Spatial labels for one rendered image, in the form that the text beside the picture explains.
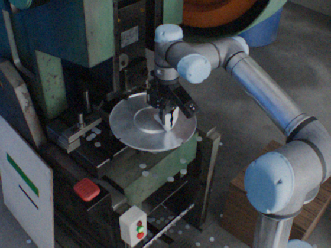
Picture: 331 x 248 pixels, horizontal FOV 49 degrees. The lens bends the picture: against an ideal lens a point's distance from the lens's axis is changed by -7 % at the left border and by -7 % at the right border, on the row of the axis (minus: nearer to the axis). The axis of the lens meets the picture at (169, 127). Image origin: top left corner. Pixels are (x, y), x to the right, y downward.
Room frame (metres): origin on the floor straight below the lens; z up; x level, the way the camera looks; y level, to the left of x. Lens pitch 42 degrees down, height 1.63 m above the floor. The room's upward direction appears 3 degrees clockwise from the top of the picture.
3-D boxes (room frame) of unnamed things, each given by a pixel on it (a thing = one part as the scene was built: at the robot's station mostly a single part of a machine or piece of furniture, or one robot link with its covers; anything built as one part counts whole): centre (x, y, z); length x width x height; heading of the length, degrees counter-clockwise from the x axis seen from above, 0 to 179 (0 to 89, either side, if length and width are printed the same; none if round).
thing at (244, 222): (1.12, -0.55, 0.18); 0.40 x 0.38 x 0.35; 50
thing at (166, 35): (0.95, 0.01, 1.10); 0.09 x 0.08 x 0.11; 33
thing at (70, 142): (0.98, 0.31, 0.76); 0.17 x 0.06 x 0.10; 140
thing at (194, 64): (0.87, -0.06, 1.09); 0.11 x 0.11 x 0.08; 33
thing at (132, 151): (1.10, 0.20, 0.67); 0.45 x 0.30 x 0.06; 140
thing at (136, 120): (0.99, 0.05, 0.79); 0.29 x 0.29 x 0.01
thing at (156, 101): (0.95, 0.02, 0.94); 0.09 x 0.08 x 0.12; 50
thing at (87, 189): (0.70, 0.23, 0.72); 0.07 x 0.06 x 0.08; 50
